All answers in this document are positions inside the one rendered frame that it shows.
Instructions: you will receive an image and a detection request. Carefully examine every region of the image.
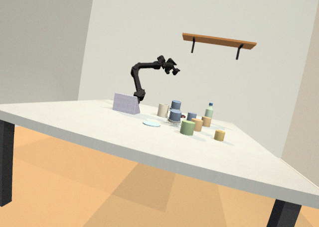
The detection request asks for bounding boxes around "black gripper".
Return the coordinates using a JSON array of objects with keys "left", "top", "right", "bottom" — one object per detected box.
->
[{"left": 167, "top": 58, "right": 180, "bottom": 75}]

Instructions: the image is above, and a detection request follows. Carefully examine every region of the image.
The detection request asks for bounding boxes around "light blue cup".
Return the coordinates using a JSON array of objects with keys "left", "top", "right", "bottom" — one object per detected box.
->
[
  {"left": 171, "top": 100, "right": 181, "bottom": 110},
  {"left": 187, "top": 112, "right": 197, "bottom": 121},
  {"left": 169, "top": 110, "right": 182, "bottom": 121}
]

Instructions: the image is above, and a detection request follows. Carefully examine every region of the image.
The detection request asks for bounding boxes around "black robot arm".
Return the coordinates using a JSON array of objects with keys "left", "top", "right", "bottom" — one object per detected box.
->
[{"left": 131, "top": 55, "right": 171, "bottom": 103}]

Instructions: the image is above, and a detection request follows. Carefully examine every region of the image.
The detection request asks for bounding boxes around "light green cylinder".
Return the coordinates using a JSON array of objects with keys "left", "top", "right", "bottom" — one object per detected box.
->
[{"left": 180, "top": 120, "right": 195, "bottom": 136}]

